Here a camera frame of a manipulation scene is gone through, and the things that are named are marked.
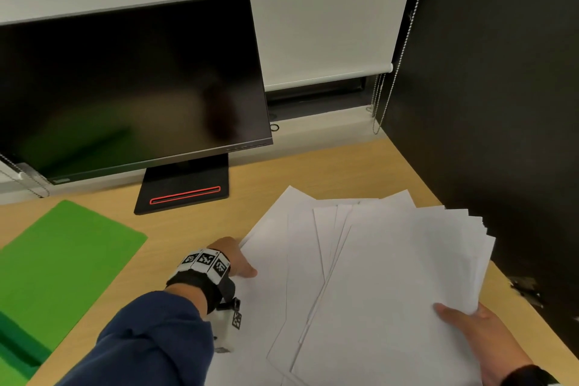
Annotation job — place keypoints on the person's right hand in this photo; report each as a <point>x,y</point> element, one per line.
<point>488,340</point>

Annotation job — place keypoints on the black computer monitor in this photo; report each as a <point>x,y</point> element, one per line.
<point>131,91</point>

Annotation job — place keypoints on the person's left thumb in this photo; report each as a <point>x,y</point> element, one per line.
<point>245,269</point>

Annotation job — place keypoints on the green desk mat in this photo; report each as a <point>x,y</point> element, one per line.
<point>63,263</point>

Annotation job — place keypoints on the black wristband with marker tiles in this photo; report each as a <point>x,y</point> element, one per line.
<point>203,272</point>

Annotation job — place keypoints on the white wrist camera with markers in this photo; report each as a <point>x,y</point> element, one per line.
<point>226,331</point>

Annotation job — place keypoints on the dark window frame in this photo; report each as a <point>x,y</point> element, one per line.
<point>316,94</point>

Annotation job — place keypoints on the person's left hand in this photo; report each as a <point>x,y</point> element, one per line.
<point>231,253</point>

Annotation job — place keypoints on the pile of white paper sheets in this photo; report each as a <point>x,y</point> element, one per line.
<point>389,290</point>

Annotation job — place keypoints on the black monitor stand red stripe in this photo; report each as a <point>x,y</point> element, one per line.
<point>190,186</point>

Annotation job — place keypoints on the black partition panel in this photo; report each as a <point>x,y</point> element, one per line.
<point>497,105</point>

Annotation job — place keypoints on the white roller blind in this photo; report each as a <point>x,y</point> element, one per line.
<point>316,5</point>

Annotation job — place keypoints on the person's right thumb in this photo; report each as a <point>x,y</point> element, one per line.
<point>454,315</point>

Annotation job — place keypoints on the person's left forearm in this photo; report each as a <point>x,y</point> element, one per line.
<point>144,340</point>

